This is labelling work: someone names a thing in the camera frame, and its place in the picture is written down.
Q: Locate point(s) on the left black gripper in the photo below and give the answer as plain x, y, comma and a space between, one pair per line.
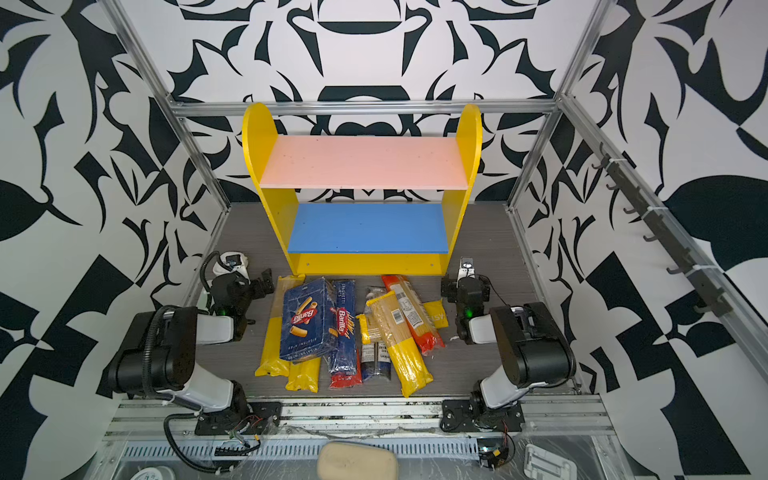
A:
258, 285

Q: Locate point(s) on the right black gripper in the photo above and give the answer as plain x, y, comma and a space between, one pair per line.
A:
453, 287

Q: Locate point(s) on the yellow noodle bag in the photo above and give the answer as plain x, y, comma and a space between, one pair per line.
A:
437, 314

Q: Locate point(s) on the red end spaghetti bag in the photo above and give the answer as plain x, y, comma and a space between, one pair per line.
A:
420, 325

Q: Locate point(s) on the blue Barilla pasta box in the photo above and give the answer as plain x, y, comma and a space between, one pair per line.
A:
308, 321

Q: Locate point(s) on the yellow end spaghetti bag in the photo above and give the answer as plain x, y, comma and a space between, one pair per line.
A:
402, 349

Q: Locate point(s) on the clear navy spaghetti bag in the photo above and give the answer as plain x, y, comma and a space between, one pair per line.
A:
375, 361

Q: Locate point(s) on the blue Barilla spaghetti bag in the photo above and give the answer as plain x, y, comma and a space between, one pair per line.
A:
344, 361

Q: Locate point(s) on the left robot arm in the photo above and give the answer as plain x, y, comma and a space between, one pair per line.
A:
157, 358

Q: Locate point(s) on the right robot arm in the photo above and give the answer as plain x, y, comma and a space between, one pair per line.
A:
533, 350

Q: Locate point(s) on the yellow pasta bag far left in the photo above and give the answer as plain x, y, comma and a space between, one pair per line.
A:
270, 363

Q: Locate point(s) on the yellow pasta bag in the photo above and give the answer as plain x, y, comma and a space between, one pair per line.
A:
304, 376
270, 363

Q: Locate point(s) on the yellow shelf unit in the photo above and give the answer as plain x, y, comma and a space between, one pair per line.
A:
342, 238

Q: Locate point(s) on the beige sponge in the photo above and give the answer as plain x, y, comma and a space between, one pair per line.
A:
353, 461

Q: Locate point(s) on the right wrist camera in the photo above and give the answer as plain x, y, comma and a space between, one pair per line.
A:
466, 268

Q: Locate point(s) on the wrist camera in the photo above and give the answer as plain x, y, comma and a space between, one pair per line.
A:
231, 262
466, 268

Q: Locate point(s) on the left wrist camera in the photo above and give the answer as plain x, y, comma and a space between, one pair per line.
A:
231, 262

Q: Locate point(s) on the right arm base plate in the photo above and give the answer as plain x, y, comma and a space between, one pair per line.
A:
467, 416

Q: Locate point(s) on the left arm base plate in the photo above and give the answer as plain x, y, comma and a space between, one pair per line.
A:
255, 419

